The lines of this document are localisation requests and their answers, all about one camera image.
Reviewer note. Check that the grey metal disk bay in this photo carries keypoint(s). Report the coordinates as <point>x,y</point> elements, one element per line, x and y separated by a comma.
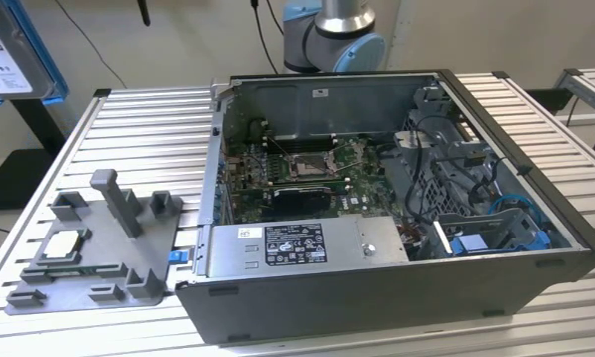
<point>442,186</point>

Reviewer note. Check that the silver CPU chip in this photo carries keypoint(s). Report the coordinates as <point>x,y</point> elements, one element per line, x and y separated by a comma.
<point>67,245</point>

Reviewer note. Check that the black RAM slot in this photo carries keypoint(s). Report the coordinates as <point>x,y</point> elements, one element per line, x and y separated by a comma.
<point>298,138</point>
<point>298,145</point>

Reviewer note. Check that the grey metal drive cage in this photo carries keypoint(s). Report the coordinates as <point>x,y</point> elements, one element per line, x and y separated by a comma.
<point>506,223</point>

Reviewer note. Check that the thin metal locking lever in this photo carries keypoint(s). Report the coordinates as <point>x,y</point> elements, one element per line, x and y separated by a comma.
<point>282,146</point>

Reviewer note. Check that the green motherboard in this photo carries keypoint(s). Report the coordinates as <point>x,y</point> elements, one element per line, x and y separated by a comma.
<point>362,201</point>

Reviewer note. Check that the hard disk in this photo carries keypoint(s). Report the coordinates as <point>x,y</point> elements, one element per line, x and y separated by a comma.
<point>9,56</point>

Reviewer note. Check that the CPU socket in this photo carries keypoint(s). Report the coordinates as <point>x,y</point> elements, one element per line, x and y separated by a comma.
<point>308,164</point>

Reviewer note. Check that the silver power supply unit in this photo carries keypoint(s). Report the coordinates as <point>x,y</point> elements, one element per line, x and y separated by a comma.
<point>228,245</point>

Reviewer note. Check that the dark grey PC case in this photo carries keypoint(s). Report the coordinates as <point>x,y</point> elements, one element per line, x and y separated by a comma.
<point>352,305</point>

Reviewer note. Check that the black graphics card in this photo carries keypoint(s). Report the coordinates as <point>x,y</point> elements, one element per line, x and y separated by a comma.
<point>300,201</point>

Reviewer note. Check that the blue case latch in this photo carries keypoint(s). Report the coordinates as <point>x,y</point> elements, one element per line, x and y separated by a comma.
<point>179,257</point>

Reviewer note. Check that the grey parts rack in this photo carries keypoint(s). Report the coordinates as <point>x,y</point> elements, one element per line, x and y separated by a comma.
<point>104,253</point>

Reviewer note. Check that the metal slat side table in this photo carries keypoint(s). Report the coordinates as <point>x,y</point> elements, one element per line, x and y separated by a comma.
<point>590,85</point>

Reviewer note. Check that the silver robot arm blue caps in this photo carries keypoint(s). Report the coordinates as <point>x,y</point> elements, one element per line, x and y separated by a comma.
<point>327,41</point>

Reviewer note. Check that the blue disk carrier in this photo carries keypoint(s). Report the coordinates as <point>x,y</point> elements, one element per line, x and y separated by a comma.
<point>469,245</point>

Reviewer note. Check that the black box under table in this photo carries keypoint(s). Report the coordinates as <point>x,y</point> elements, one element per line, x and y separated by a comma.
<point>550,100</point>

